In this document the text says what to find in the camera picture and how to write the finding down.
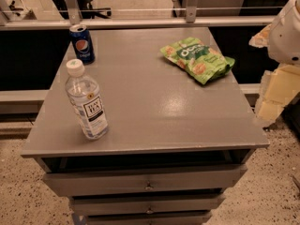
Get clear plastic water bottle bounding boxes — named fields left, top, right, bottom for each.
left=65, top=59, right=108, bottom=140

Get grey drawer cabinet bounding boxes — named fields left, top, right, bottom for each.
left=20, top=26, right=271, bottom=225

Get metal railing frame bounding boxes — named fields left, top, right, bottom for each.
left=1, top=0, right=287, bottom=31

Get blue Pepsi can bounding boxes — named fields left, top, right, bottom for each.
left=69, top=24, right=95, bottom=65

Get grey drawer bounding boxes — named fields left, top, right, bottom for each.
left=43, top=164, right=247, bottom=196
left=87, top=211, right=211, bottom=225
left=71, top=193, right=225, bottom=216

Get bottom grey drawer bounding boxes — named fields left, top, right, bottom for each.
left=87, top=211, right=211, bottom=225

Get green rice chip bag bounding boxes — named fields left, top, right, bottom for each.
left=160, top=37, right=235, bottom=85

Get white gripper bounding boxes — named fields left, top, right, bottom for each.
left=248, top=0, right=300, bottom=128

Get middle grey drawer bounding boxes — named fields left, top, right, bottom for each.
left=71, top=193, right=225, bottom=216

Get top grey drawer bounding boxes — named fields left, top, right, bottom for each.
left=43, top=164, right=247, bottom=196

